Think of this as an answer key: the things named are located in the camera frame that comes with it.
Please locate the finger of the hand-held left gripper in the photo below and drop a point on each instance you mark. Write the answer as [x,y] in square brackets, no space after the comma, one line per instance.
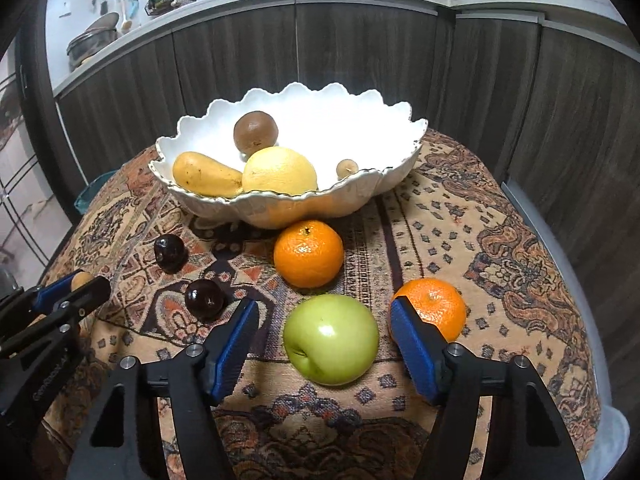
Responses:
[92,292]
[50,295]

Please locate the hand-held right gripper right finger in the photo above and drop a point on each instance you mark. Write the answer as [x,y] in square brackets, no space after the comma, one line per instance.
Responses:
[412,345]

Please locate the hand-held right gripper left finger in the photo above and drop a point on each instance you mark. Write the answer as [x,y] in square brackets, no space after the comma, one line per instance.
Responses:
[232,355]

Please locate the small tan fruit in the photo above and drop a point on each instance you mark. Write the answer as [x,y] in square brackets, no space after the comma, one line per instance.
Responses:
[346,167]
[81,281]

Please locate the green apple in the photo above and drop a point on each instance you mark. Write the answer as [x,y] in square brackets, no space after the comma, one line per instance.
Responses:
[332,340]

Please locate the yellow pear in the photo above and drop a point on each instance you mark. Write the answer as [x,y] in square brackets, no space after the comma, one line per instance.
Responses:
[205,175]

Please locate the large yellow citrus fruit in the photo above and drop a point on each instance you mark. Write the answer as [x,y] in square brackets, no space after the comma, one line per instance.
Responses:
[280,170]

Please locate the brown sapodilla fruit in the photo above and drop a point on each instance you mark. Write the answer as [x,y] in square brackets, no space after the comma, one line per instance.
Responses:
[255,130]

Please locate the white scalloped bowl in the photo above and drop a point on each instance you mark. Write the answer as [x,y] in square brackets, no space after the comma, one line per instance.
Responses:
[350,125]

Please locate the orange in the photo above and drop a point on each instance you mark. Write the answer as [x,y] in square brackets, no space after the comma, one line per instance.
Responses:
[308,255]
[440,305]

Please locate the dark plum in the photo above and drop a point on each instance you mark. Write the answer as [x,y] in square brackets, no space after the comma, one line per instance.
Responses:
[170,254]
[204,300]

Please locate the teal lined trash bin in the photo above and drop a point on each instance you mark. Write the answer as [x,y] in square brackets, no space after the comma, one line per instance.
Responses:
[95,195]

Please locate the patterned brown tablecloth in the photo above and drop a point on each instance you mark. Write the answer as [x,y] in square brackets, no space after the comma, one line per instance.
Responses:
[500,285]

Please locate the stack of metal pots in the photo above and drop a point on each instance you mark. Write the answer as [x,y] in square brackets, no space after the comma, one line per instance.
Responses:
[92,45]

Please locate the dish brush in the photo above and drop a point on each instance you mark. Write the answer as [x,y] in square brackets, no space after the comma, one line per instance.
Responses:
[126,21]

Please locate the white kitchen countertop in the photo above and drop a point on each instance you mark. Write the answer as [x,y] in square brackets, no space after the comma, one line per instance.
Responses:
[550,5]

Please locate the white wall outlet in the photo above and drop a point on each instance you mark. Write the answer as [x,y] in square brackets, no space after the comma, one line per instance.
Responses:
[65,8]

